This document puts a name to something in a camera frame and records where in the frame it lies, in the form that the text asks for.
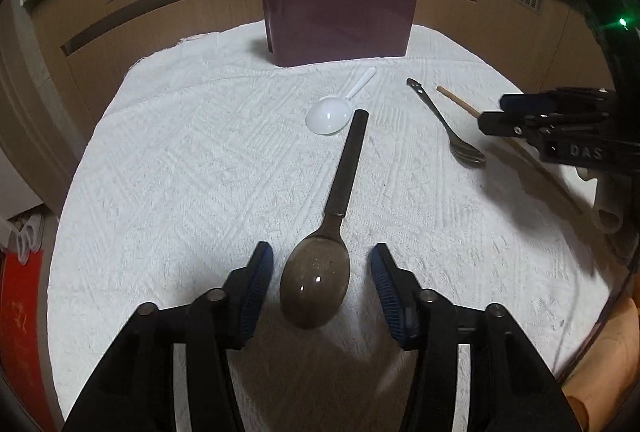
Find red floor mat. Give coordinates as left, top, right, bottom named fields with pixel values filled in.
left=1, top=250, right=56, bottom=431

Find white plastic spoon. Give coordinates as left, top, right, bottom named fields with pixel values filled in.
left=305, top=67, right=376, bottom=135

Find gloved right hand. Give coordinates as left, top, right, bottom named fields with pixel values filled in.
left=577, top=168, right=639, bottom=266

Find white textured table cloth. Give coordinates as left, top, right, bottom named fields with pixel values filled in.
left=48, top=23, right=616, bottom=431

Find white slippers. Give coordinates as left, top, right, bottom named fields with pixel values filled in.
left=12, top=213, right=44, bottom=265

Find purple plastic utensil holder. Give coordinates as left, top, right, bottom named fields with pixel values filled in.
left=262, top=0, right=417, bottom=67

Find small steel smiley spoon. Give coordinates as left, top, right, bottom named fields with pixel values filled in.
left=406, top=78, right=486, bottom=168

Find steel spoon black handle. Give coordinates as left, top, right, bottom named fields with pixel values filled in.
left=279, top=109, right=369, bottom=329

